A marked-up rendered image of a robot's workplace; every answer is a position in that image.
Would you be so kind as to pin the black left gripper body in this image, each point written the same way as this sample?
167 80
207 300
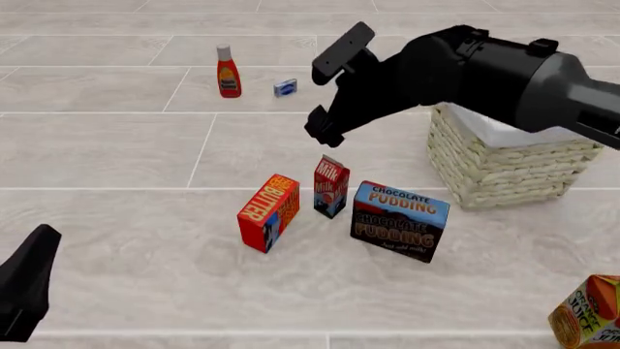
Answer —
19 325

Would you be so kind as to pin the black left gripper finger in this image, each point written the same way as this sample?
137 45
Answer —
30 269

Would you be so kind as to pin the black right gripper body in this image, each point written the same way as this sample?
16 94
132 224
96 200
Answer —
325 131

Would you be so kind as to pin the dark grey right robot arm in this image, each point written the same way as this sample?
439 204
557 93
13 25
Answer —
484 69

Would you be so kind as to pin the red milk carton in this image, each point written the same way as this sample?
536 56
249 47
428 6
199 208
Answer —
331 191

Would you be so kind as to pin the pale woven basket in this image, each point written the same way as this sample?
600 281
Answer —
504 171

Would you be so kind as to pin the small blue printed box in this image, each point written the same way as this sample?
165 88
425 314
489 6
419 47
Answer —
285 87

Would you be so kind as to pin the flat black plate on stalk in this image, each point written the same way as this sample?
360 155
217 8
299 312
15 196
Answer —
343 51

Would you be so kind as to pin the red orange butter box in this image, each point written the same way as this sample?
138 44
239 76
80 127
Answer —
267 212

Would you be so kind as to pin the red ketchup bottle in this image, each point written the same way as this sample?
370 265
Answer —
228 78

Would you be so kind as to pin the chocolate pudding box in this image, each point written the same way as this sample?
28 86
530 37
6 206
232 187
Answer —
398 222

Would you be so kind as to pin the orange juice carton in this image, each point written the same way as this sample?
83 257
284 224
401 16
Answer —
587 315

